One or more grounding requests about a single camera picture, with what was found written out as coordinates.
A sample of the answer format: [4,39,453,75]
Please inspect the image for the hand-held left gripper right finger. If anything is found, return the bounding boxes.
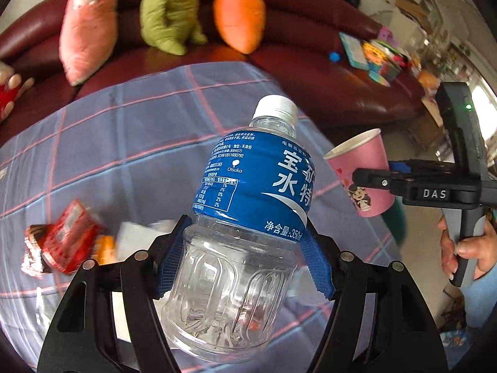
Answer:
[297,221,451,373]

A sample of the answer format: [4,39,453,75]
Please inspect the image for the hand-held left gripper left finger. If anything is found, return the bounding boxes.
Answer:
[37,214,193,373]

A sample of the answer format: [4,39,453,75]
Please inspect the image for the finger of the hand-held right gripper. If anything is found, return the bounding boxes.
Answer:
[388,159,457,175]
[351,168,406,197]

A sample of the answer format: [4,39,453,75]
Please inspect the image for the pink paper cup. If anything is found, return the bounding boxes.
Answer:
[324,128,396,218]

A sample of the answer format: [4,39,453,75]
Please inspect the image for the teal trash bin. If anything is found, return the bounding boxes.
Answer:
[382,198,406,243]

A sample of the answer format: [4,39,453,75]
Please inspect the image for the clear plastic bottle blue label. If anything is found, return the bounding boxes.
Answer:
[160,95,314,362]

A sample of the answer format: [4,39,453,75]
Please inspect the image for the person's right hand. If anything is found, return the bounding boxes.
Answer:
[437,218,497,280]

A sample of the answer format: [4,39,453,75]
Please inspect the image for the white crumpled tissue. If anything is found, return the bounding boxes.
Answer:
[114,219,181,265]

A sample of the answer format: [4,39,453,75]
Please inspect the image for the orange snack packet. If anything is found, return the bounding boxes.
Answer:
[91,234,117,265]

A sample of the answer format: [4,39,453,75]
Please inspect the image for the red snack wrapper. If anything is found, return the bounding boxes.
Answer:
[41,199,105,276]

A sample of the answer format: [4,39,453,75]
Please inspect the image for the stack of colourful books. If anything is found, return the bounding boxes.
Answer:
[363,27,412,87]

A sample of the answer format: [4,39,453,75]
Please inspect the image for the plaid purple tablecloth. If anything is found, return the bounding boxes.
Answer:
[0,62,404,373]

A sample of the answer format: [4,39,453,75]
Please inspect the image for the teal book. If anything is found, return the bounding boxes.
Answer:
[339,32,369,68]

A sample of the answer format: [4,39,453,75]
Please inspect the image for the dark red leather sofa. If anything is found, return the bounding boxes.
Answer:
[0,0,428,135]

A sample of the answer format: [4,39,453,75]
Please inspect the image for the cardboard box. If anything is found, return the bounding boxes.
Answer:
[394,0,428,22]

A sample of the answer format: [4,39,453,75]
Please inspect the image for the orange carrot plush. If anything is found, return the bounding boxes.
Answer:
[213,0,267,54]

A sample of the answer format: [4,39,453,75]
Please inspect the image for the red and white plush toy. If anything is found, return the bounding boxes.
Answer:
[0,62,35,121]

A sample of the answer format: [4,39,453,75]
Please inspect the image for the pink carrot plush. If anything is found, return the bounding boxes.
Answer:
[59,0,119,87]

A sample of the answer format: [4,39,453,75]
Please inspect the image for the green plush toy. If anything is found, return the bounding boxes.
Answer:
[140,0,208,56]

